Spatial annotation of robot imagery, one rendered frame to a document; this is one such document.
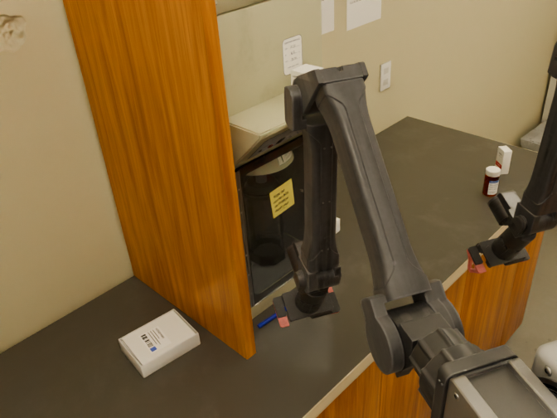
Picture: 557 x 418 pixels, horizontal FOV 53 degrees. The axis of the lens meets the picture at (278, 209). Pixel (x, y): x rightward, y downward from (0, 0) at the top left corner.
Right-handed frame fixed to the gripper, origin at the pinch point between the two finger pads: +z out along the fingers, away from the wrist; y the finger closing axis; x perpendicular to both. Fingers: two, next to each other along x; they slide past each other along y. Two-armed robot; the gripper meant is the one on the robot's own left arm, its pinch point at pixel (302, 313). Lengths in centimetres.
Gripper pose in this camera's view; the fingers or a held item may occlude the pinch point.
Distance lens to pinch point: 132.1
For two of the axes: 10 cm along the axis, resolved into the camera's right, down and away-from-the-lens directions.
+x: 2.9, 8.5, -4.4
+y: -9.5, 2.1, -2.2
